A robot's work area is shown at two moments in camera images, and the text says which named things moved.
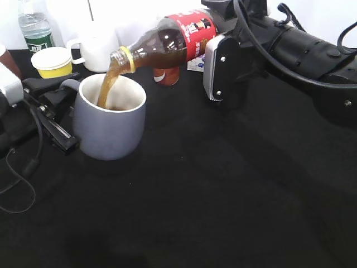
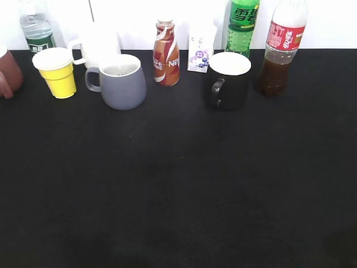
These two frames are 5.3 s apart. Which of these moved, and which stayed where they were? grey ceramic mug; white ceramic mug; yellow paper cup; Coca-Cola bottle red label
Moved: grey ceramic mug; Coca-Cola bottle red label
Stayed: yellow paper cup; white ceramic mug
